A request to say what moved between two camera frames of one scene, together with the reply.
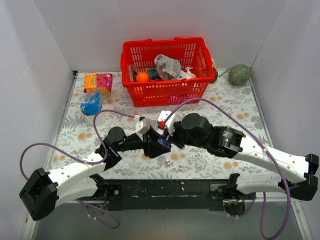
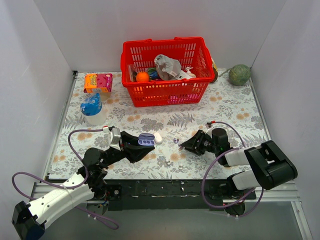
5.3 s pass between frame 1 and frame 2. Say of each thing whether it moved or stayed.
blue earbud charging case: moved
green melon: stayed
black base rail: stayed
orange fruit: stayed
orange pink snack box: stayed
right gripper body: moved
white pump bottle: stayed
